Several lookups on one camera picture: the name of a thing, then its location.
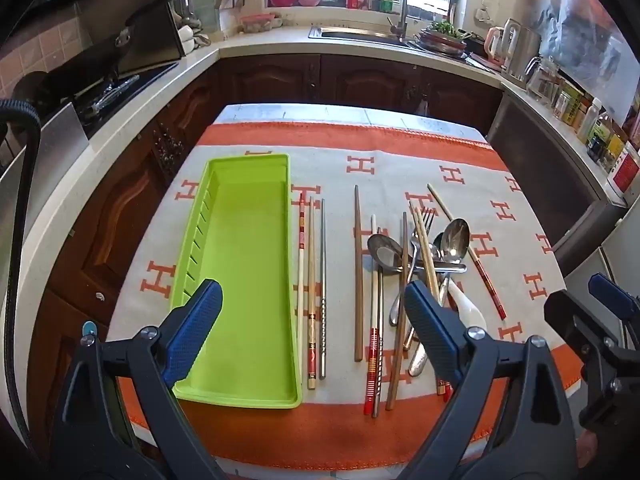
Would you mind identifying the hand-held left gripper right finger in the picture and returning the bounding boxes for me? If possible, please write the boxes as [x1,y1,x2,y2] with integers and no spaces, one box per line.
[400,280,581,480]

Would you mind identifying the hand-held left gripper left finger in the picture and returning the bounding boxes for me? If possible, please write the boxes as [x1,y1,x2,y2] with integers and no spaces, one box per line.
[50,279,226,480]

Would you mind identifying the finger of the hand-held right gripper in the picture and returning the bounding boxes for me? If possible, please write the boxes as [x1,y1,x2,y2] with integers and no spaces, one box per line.
[588,273,640,341]
[544,289,640,431]

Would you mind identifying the white ceramic spoon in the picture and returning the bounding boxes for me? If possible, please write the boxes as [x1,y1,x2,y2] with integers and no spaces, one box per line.
[445,277,488,333]

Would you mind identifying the brown wooden chopstick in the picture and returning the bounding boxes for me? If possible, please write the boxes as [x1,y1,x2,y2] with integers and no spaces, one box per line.
[353,184,364,362]
[385,211,410,412]

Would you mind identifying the white chopstick red striped end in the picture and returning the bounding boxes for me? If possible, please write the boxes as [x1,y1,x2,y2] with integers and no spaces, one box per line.
[426,183,508,322]
[297,190,308,363]

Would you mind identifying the metal fork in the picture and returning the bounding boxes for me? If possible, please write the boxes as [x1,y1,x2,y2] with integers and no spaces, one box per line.
[389,207,437,328]

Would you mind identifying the green plastic utensil tray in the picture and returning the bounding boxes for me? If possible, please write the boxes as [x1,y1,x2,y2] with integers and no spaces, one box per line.
[169,154,304,409]

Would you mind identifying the large round metal spoon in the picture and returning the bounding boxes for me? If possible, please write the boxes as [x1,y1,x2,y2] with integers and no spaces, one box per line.
[366,233,468,276]

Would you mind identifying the oval metal spoon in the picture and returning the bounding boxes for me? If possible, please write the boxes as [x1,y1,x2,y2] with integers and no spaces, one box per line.
[407,217,472,378]

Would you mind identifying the stainless steel built-in appliance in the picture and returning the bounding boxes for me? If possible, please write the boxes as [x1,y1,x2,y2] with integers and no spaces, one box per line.
[487,87,628,271]

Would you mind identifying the row of condiment bottles and boxes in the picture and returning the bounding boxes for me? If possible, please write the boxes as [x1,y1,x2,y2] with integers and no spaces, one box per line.
[550,80,640,196]

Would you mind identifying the beige and orange printed blanket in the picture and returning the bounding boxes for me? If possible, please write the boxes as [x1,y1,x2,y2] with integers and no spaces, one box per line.
[107,119,583,468]

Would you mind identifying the clear glass jar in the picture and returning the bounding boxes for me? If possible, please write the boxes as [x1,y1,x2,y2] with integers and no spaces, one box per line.
[525,57,563,103]

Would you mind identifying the black glass cooktop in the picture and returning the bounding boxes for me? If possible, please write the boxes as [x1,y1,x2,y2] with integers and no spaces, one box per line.
[75,62,181,138]

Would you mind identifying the dark wooden kitchen cabinets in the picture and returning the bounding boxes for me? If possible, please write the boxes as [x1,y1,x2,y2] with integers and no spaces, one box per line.
[40,52,503,436]

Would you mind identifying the silver electric kettle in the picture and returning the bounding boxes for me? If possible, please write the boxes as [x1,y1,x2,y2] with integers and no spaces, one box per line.
[501,17,543,86]

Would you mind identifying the white kitchen countertop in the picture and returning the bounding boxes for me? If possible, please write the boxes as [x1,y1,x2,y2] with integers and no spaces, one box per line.
[10,25,630,411]

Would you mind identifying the basin of green vegetables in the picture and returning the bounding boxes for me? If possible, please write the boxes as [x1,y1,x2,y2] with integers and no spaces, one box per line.
[419,20,471,56]

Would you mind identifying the small white containers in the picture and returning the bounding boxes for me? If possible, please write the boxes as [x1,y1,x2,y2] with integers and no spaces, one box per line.
[177,24,213,53]

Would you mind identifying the black range hood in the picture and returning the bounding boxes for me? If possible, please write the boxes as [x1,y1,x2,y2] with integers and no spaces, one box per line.
[75,0,188,91]

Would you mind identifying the stainless steel sink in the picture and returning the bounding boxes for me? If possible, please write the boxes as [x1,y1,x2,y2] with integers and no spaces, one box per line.
[308,26,416,43]

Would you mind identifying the clear lidded food container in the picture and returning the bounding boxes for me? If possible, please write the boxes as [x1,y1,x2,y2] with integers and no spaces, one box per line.
[240,12,283,33]

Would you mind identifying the metal kitchen faucet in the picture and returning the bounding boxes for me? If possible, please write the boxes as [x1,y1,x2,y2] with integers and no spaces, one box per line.
[385,0,411,38]

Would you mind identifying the clear plastic wall sheet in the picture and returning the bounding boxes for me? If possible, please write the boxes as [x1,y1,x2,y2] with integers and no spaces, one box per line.
[525,0,631,111]

